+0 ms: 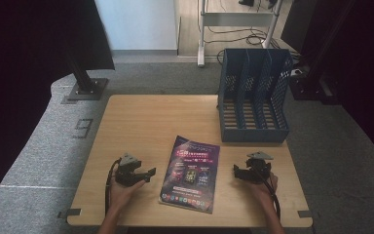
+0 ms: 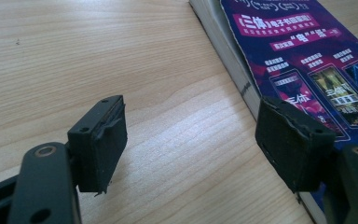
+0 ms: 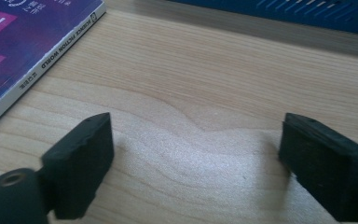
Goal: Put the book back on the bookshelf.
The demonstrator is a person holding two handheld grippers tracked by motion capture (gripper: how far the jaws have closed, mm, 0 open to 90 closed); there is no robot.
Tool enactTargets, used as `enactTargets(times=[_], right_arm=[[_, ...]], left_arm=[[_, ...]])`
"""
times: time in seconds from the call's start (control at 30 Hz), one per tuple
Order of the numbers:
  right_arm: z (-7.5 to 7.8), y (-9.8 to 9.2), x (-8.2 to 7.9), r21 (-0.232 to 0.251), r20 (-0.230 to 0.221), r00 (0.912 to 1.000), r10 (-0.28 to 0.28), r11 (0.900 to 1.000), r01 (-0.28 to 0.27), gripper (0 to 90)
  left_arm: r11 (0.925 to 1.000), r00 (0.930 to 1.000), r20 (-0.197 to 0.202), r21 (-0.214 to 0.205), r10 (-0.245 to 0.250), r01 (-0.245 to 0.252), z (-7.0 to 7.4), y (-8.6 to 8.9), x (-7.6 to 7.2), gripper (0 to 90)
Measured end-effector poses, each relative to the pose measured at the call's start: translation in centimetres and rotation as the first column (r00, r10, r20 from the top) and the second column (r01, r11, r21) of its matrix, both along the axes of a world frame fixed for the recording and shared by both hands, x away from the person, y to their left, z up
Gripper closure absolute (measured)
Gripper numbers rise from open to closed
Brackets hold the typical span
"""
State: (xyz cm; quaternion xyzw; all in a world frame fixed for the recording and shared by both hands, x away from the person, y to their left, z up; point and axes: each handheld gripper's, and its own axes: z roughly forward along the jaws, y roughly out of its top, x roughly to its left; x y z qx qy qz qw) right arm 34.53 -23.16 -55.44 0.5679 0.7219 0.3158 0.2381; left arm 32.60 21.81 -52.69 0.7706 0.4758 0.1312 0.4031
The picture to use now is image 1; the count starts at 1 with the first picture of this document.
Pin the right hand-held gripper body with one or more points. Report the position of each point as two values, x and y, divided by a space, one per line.
258 170

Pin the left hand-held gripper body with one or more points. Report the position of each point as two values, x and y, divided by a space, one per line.
128 175

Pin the blue plastic file rack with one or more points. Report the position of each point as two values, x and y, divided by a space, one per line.
253 133

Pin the purple magazine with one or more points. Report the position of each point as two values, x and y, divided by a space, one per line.
190 175

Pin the person's left hand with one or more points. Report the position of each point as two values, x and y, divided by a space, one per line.
120 195

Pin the person's right hand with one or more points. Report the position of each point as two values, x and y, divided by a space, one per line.
266 193

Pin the black stand base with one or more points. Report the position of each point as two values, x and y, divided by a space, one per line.
308 89

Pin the white power strip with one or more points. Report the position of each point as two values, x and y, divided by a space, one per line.
296 72

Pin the dark curtain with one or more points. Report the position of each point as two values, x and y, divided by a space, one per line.
363 65
29 65

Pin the white metal stand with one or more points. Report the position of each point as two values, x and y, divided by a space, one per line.
237 19

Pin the black post with base plate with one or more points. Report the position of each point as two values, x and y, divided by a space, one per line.
86 87

